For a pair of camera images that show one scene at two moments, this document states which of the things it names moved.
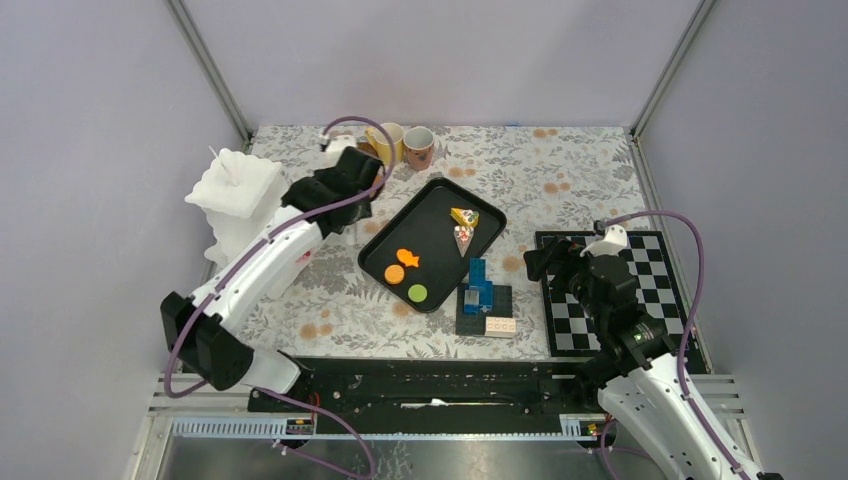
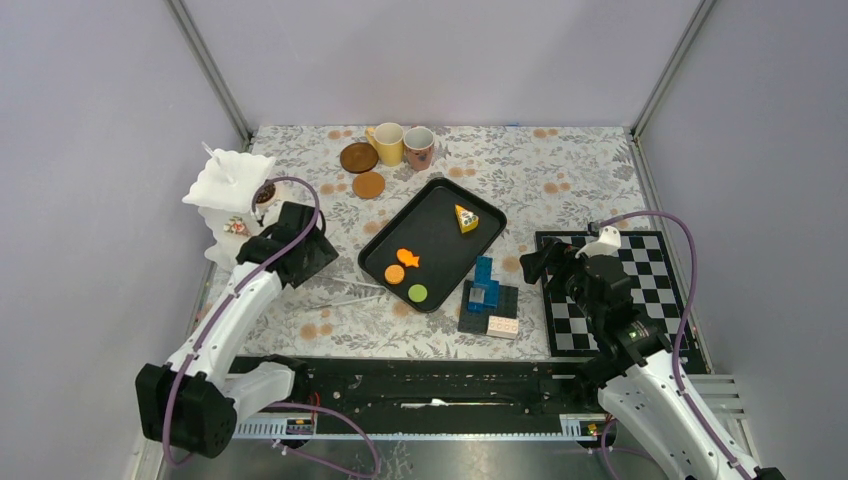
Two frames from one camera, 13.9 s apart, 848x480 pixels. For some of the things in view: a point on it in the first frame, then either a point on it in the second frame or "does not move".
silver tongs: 352,233 to 353,299
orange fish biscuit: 407,258 does not move
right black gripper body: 573,269 does not move
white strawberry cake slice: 463,235 to 237,225
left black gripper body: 363,212 to 318,253
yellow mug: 378,140 does not move
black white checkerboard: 660,290 does not move
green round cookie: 417,293 does not move
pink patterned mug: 418,142 does not move
